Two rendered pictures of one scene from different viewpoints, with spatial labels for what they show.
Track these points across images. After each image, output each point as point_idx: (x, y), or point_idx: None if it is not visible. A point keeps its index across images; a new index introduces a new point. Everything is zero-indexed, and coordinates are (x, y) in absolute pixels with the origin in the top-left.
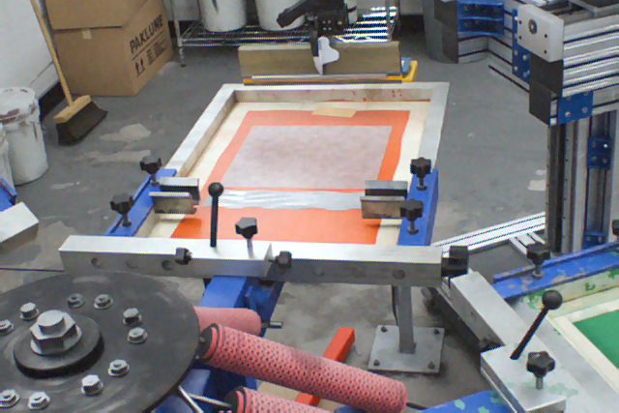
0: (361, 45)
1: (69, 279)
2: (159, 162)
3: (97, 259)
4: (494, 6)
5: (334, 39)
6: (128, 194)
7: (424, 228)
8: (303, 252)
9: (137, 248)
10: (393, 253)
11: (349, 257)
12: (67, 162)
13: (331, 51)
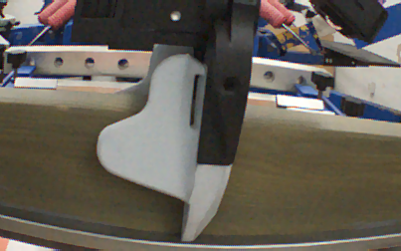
0: (27, 89)
1: None
2: (344, 105)
3: (300, 81)
4: None
5: (142, 111)
6: (319, 74)
7: (6, 77)
8: (105, 47)
9: (261, 59)
10: (38, 48)
11: (69, 46)
12: None
13: (136, 93)
